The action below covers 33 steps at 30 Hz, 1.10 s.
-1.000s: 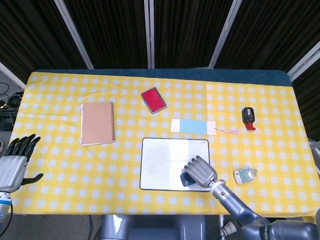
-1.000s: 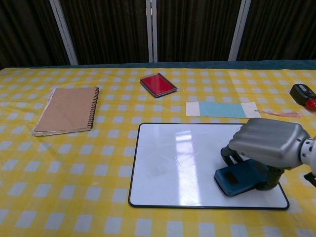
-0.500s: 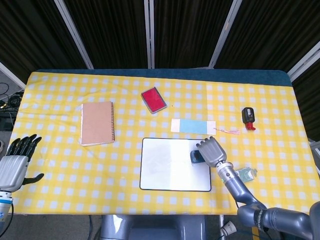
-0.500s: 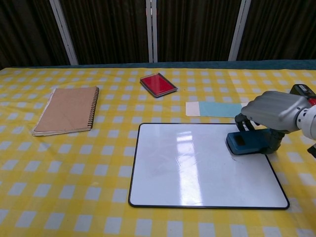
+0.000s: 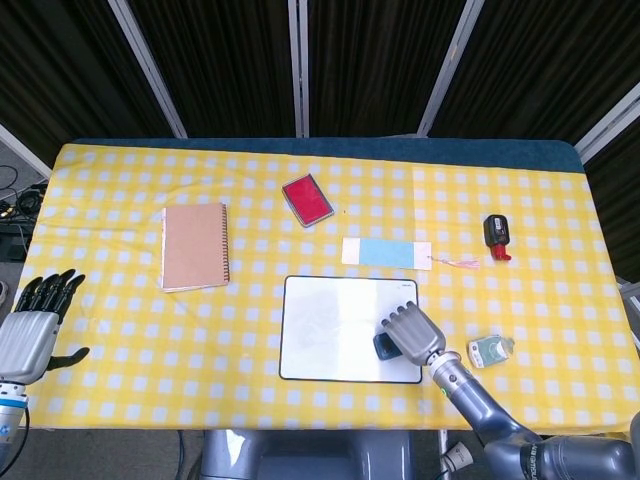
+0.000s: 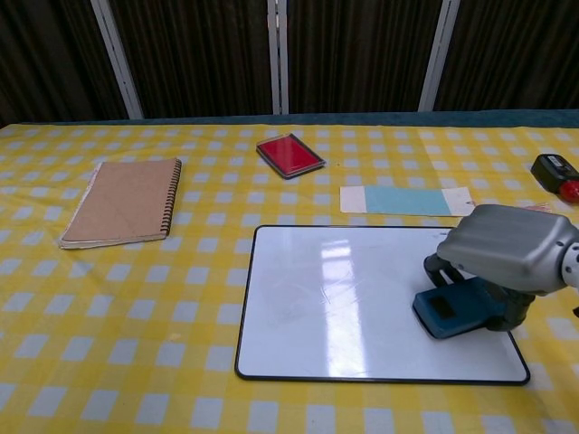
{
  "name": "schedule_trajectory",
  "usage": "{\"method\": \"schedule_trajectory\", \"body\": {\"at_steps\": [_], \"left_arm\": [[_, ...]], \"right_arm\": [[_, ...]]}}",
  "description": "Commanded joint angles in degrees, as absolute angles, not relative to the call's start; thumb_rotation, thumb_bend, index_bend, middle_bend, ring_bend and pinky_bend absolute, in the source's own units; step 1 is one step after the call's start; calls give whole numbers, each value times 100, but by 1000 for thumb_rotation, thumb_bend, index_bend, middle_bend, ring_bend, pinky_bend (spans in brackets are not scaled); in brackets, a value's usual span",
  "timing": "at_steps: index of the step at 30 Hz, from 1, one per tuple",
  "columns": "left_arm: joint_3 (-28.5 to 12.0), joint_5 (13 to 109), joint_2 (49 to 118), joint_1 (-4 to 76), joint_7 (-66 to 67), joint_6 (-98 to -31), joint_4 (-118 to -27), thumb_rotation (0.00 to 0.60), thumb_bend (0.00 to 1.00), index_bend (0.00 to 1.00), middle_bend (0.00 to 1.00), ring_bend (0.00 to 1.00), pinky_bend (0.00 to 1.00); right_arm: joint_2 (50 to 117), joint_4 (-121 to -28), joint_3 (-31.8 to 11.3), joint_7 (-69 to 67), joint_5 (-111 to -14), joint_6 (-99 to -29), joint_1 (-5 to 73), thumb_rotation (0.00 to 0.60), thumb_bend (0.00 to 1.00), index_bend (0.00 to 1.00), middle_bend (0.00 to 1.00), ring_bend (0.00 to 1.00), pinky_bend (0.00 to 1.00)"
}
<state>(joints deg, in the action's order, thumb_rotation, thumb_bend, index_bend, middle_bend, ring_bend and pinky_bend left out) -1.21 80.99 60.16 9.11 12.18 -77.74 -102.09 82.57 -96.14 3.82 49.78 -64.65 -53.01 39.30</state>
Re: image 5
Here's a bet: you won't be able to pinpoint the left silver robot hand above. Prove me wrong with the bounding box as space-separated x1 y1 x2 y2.
0 268 91 384

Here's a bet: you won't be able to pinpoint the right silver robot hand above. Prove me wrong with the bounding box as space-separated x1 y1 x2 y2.
381 300 448 366

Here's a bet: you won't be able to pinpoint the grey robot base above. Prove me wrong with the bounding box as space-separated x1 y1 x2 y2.
201 428 417 480

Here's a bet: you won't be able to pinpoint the small green white bottle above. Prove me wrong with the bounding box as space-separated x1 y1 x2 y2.
466 334 516 370

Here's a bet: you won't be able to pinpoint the blue white bookmark with tassel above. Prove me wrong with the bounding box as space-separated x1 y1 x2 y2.
341 236 482 272

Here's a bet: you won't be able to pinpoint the yellow white checked tablecloth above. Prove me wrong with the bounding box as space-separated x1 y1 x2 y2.
19 143 629 433

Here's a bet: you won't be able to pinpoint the white power plug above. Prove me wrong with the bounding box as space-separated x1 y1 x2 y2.
439 439 475 472

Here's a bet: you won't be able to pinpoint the black red self-inking stamp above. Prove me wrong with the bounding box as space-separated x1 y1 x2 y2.
482 213 514 263

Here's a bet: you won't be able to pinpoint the red ink pad case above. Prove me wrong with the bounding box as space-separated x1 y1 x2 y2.
280 173 336 229

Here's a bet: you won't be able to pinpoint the teal table cover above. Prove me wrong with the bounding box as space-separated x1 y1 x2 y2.
69 136 587 175

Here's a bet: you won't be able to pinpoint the brown spiral notebook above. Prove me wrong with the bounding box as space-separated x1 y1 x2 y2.
160 201 232 294

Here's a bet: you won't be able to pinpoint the dark pleated curtain panel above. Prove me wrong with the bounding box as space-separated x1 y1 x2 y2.
306 0 472 139
124 0 301 140
0 0 177 166
430 0 640 147

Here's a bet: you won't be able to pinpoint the small white whiteboard black frame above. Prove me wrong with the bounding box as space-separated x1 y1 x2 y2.
278 274 424 385

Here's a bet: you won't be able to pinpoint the black floor cables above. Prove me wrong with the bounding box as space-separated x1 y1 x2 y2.
0 163 47 224

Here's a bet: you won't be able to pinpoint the white metal frame post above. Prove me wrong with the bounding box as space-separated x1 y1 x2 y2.
416 0 485 138
0 121 52 182
573 93 640 165
106 0 189 140
286 0 312 139

